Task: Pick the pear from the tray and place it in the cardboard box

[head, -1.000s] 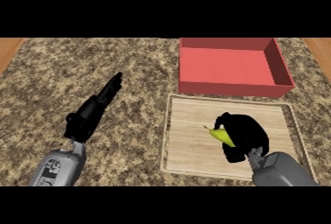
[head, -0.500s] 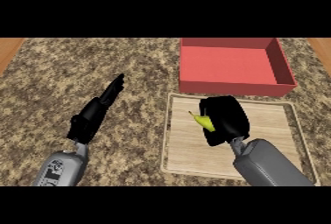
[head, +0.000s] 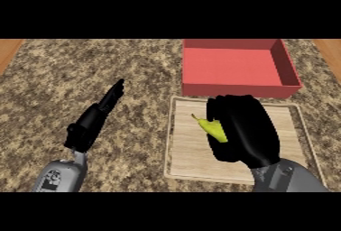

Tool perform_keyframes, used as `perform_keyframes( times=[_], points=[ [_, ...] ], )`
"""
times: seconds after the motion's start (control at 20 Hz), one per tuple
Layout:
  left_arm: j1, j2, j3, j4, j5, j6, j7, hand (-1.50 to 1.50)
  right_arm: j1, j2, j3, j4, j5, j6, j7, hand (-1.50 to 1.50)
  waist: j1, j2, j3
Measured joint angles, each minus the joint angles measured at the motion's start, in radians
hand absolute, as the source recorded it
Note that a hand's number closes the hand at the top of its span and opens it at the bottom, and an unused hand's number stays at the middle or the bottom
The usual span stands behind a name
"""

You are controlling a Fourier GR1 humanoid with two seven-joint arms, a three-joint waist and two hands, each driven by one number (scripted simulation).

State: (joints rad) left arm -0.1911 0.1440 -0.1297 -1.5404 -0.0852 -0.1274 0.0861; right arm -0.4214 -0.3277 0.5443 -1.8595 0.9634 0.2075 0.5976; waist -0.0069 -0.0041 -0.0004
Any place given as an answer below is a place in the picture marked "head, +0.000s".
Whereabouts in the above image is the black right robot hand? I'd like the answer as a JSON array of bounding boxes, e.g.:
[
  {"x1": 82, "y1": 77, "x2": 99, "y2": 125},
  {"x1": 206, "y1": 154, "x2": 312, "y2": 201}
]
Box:
[{"x1": 206, "y1": 94, "x2": 282, "y2": 170}]

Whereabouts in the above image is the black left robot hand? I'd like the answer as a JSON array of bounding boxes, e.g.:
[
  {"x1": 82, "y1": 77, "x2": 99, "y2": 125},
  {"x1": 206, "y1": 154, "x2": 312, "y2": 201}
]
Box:
[{"x1": 62, "y1": 79, "x2": 127, "y2": 153}]

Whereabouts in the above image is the pale wooden tray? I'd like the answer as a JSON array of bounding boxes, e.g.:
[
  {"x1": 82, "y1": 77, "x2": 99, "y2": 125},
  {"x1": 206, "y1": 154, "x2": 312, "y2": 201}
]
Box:
[{"x1": 163, "y1": 95, "x2": 330, "y2": 189}]

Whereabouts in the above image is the red cardboard box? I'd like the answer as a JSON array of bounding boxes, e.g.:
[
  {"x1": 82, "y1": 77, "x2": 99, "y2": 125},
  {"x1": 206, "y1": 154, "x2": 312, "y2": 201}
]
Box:
[{"x1": 182, "y1": 39, "x2": 305, "y2": 99}]

